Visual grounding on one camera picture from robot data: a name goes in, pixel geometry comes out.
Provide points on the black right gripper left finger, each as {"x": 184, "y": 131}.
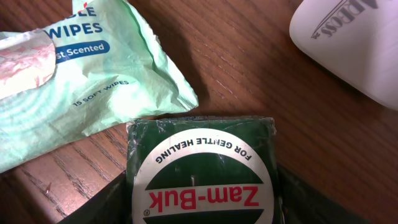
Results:
{"x": 108, "y": 206}

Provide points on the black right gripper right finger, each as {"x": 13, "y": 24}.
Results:
{"x": 302, "y": 204}

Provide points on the dark green round-label pack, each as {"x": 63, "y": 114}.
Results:
{"x": 203, "y": 170}

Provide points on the teal crinkled snack pack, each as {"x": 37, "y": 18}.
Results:
{"x": 109, "y": 69}

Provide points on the white barcode scanner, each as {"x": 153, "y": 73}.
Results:
{"x": 356, "y": 40}

